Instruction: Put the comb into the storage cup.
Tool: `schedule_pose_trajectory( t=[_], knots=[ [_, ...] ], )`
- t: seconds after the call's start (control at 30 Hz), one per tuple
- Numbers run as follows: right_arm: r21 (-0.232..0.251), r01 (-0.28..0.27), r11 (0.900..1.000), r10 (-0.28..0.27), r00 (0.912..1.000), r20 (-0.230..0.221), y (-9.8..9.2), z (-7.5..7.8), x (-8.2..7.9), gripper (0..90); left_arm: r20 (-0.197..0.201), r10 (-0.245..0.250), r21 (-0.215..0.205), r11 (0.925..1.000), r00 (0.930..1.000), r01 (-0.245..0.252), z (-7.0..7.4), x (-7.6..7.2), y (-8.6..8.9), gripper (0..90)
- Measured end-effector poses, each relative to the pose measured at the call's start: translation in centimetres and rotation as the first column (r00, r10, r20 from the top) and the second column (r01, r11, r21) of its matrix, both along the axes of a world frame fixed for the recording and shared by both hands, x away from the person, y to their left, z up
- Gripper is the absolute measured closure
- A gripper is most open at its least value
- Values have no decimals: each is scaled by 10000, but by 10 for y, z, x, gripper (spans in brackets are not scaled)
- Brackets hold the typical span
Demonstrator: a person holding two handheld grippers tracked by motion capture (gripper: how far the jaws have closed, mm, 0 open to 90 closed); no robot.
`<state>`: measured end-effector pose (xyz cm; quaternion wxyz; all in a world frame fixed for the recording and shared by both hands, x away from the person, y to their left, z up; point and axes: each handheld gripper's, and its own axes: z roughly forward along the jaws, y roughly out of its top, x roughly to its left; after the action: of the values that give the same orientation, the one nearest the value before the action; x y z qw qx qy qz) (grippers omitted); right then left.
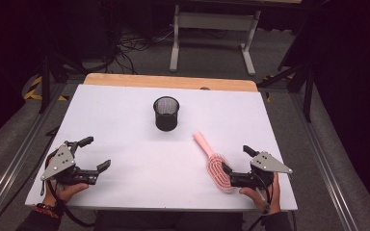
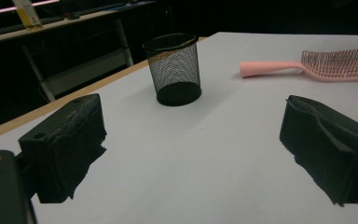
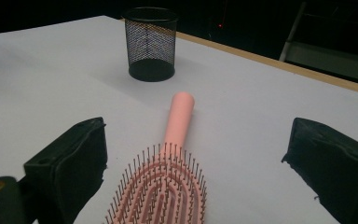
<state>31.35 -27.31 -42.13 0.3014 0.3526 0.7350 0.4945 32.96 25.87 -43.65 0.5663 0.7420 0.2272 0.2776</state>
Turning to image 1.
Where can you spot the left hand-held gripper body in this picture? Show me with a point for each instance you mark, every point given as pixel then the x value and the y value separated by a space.
pixel 59 162

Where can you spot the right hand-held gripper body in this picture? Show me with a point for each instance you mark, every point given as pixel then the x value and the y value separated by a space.
pixel 263 163

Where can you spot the black mesh pen holder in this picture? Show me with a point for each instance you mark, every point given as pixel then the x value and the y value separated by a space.
pixel 166 117

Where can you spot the person's left hand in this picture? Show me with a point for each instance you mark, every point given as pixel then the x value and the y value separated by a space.
pixel 65 192

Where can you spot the person's right hand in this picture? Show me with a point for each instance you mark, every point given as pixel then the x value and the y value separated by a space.
pixel 274 199

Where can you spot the red and black wristband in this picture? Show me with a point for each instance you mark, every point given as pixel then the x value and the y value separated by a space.
pixel 48 209

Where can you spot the black metal stand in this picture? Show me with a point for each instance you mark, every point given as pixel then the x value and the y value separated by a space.
pixel 306 93
pixel 46 83

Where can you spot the yellow and black hazard tape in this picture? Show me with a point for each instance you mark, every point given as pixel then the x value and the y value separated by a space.
pixel 33 88

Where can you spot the person's legs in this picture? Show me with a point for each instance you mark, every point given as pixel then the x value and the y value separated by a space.
pixel 170 222

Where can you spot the aluminium floor rail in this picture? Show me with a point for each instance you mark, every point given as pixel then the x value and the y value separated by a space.
pixel 19 157
pixel 327 166

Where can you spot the grey metal table frame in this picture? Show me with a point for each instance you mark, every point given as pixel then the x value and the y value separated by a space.
pixel 215 20

